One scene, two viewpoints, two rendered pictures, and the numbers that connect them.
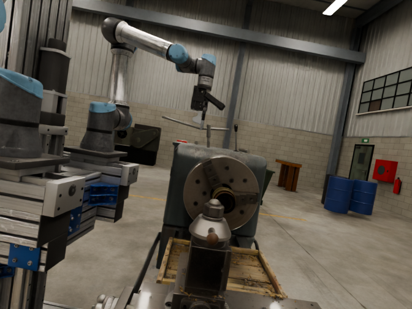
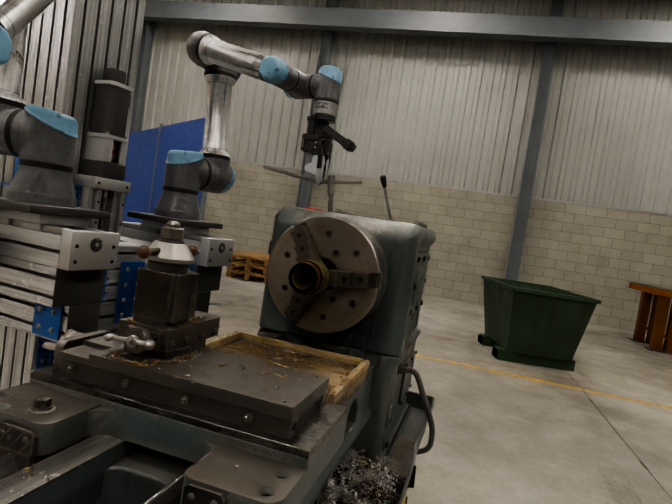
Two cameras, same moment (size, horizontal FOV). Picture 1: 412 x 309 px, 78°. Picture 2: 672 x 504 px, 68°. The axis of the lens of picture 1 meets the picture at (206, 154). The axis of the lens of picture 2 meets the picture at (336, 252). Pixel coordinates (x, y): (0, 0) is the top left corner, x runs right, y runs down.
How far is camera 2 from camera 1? 0.58 m
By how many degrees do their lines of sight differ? 18
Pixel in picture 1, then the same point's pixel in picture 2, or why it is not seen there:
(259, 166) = (401, 238)
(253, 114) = (577, 187)
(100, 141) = (176, 203)
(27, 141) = (53, 186)
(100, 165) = not seen: hidden behind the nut
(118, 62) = (211, 94)
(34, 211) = (51, 264)
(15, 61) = (62, 99)
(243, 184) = (354, 259)
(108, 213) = not seen: hidden behind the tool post
